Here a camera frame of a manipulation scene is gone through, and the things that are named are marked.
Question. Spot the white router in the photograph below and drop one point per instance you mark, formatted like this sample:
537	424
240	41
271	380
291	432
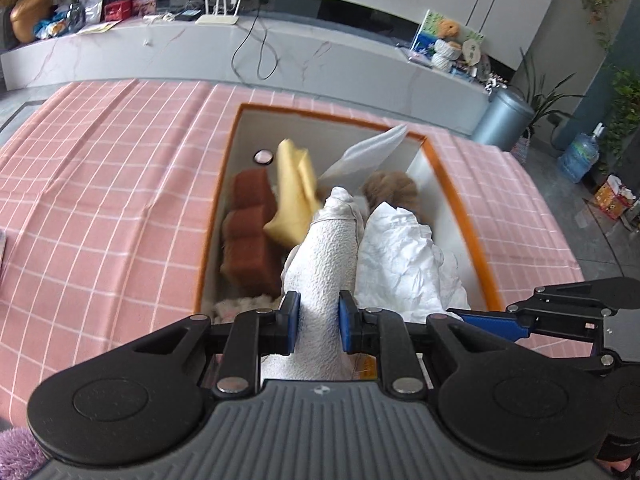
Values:
216	19

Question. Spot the round glass ornament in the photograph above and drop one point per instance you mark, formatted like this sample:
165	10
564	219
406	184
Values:
485	67

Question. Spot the plush toys on counter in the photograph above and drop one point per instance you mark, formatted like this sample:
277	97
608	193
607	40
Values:
427	35

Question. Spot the wall socket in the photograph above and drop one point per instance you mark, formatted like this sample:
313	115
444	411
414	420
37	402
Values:
558	119

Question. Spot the long-leaf potted plant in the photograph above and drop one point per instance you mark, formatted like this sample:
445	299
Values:
542	97

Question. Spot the orange snack carton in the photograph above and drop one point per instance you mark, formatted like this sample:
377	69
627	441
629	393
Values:
612	197

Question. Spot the brown plush scarf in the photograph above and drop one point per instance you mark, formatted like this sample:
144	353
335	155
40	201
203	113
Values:
392	187

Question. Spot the red box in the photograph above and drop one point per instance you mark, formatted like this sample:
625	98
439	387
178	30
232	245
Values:
117	11

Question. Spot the small round pink disc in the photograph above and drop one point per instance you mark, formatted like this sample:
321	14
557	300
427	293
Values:
263	157

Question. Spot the pink checked tablecloth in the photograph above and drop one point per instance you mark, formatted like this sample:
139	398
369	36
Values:
125	185

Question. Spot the blue water jug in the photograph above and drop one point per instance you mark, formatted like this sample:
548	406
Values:
580	155

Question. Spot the white marble cabinet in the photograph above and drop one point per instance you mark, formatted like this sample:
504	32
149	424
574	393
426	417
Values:
150	55

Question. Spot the pink printed box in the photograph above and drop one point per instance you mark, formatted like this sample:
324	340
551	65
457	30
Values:
144	7

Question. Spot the orange cardboard box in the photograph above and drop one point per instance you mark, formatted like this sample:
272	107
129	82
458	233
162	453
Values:
445	195

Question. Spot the brown teddy bear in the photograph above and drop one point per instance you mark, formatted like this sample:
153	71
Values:
448	27

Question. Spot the person's right hand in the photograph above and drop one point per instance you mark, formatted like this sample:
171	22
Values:
622	467

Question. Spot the blue snack bag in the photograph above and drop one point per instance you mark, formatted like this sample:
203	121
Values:
52	27

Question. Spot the golden gourd vase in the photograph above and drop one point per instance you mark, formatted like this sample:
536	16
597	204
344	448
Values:
30	17

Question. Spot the fluffy beige cloth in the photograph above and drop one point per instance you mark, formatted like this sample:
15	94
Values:
240	305

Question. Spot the green ivy plant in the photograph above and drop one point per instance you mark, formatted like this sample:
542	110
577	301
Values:
625	100

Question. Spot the brown scouring sponge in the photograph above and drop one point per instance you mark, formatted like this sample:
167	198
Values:
250	230

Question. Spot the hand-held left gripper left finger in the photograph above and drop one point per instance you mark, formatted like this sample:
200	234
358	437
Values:
290	322

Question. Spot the grey trash bin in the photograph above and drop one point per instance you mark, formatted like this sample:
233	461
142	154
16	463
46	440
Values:
500	117

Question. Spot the pink woven basket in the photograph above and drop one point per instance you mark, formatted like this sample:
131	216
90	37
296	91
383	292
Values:
521	147

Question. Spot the yellow cloth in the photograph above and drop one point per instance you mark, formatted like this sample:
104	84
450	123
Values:
292	195

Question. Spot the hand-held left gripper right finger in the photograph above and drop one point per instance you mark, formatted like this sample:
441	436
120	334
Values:
348	322

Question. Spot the yellow envelope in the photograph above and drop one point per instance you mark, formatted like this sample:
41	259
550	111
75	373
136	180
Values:
100	27

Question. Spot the purple fluffy cloth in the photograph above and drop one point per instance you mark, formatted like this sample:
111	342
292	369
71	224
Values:
17	452

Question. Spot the white fleece cloth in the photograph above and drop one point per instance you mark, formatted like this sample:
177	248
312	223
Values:
325	260

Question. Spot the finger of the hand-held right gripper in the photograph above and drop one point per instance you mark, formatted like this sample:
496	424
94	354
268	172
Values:
575	292
490	325

